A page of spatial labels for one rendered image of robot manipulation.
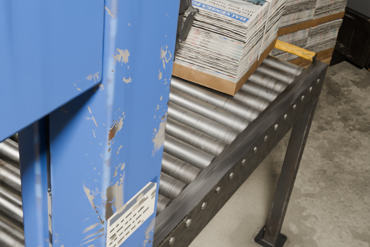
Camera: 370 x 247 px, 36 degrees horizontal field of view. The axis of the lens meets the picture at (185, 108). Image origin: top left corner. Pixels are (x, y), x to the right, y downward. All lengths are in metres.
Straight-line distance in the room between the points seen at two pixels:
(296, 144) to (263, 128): 0.52
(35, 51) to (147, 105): 0.13
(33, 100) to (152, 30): 0.10
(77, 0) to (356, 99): 3.15
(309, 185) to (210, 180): 1.39
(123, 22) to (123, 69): 0.03
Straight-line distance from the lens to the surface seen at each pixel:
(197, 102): 1.54
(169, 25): 0.37
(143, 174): 0.42
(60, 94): 0.30
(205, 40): 1.55
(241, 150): 1.39
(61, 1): 0.28
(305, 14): 3.11
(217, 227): 2.32
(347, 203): 2.61
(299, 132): 1.97
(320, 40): 3.36
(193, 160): 1.35
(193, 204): 1.22
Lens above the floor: 1.62
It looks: 33 degrees down
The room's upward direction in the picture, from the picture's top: 8 degrees clockwise
